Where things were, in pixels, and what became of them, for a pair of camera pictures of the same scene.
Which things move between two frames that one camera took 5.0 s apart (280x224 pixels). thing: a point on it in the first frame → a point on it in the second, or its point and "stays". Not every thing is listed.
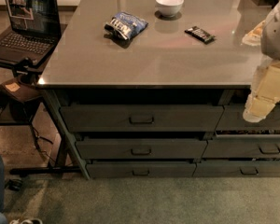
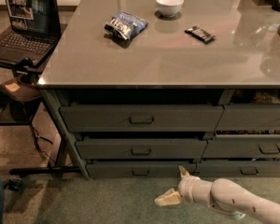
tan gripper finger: [257, 108] → [171, 197]
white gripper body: [276, 33] → [186, 189]
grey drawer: [231, 119] stays
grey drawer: [142, 118] stays
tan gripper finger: [254, 35] → [183, 172]
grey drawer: [247, 146] stays
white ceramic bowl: [169, 5] stays
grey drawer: [140, 169] stays
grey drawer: [242, 169] stays
